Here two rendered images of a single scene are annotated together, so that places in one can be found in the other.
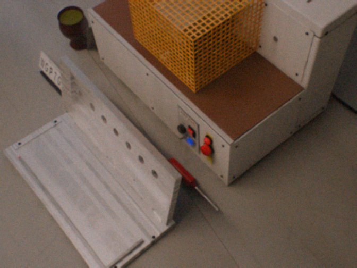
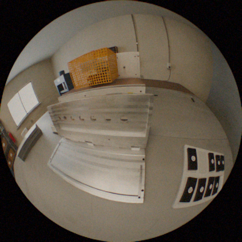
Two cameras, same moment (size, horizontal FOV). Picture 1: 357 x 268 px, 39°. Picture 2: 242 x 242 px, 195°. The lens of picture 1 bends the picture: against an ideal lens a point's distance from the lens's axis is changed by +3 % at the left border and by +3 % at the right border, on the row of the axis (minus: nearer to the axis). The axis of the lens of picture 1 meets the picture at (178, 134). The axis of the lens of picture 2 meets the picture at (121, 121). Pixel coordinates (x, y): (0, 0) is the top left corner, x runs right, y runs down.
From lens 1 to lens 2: 0.94 m
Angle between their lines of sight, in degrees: 30
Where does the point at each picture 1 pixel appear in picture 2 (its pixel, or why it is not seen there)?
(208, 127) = (129, 87)
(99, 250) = (122, 191)
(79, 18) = not seen: hidden behind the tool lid
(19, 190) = (60, 180)
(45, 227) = (82, 195)
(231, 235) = (162, 131)
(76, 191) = (82, 168)
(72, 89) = (55, 119)
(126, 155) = (94, 129)
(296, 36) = (131, 60)
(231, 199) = not seen: hidden behind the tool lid
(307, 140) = not seen: hidden behind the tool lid
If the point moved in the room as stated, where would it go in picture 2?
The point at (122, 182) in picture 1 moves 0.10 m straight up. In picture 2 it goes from (101, 148) to (91, 133)
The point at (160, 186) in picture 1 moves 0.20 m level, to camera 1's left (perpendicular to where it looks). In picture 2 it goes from (132, 125) to (73, 176)
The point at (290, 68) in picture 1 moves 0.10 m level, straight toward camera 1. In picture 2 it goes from (132, 74) to (142, 75)
